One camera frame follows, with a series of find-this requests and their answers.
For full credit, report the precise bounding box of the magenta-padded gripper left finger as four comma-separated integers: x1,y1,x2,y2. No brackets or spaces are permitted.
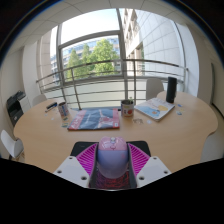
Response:
53,142,99,189

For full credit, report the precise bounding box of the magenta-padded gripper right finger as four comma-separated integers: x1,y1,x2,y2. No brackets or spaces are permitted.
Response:
127,143,173,189

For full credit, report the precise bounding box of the lilac pink computer mouse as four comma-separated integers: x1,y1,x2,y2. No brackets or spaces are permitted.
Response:
95,135,130,180

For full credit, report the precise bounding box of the black mouse pad red-blue print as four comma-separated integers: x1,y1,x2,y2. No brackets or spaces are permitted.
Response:
70,140,152,190

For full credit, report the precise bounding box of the red and blue magazine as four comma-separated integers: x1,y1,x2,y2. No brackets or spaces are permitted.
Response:
67,107,121,131

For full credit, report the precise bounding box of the printed drink can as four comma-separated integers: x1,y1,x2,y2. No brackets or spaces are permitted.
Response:
57,101,71,121

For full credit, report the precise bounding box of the light blue open booklet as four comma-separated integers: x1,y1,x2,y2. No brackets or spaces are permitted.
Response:
134,97,176,122

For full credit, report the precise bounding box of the white chair with wooden legs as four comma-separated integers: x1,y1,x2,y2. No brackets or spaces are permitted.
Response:
0,129,25,159

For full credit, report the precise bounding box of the white shell chair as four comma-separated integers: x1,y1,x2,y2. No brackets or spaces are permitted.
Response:
31,93,48,108
145,77,165,100

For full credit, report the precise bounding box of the black cylinder speaker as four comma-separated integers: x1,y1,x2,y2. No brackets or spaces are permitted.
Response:
165,76,178,104

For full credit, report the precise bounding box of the grey metal balcony railing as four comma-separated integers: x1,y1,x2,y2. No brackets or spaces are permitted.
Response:
35,58,189,109

